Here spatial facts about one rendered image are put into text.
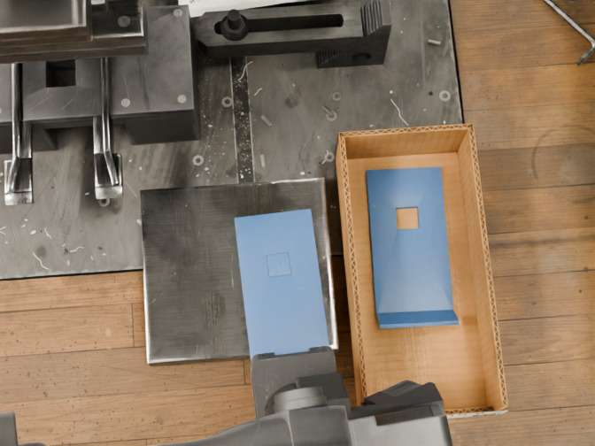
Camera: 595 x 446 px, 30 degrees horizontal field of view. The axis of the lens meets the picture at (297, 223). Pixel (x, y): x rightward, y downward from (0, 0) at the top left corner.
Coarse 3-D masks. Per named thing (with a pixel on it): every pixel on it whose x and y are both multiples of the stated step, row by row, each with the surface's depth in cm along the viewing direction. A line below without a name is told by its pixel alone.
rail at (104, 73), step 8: (104, 64) 97; (104, 72) 97; (104, 80) 97; (104, 88) 97; (104, 96) 96; (104, 104) 96; (104, 112) 96; (104, 120) 96; (104, 128) 96; (112, 128) 98; (104, 136) 96; (112, 136) 98; (104, 144) 95; (112, 144) 97; (112, 152) 97
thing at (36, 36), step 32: (0, 0) 78; (32, 0) 78; (64, 0) 78; (96, 0) 81; (128, 0) 82; (0, 32) 77; (32, 32) 77; (64, 32) 78; (96, 32) 82; (128, 32) 82; (0, 64) 85
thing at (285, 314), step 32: (256, 224) 100; (288, 224) 101; (256, 256) 100; (256, 288) 99; (288, 288) 99; (320, 288) 99; (256, 320) 98; (288, 320) 98; (320, 320) 98; (256, 352) 97; (288, 352) 98
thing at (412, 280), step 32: (384, 192) 103; (416, 192) 103; (384, 224) 102; (384, 256) 101; (416, 256) 101; (448, 256) 101; (384, 288) 101; (416, 288) 101; (448, 288) 101; (384, 320) 98; (416, 320) 98; (448, 320) 97
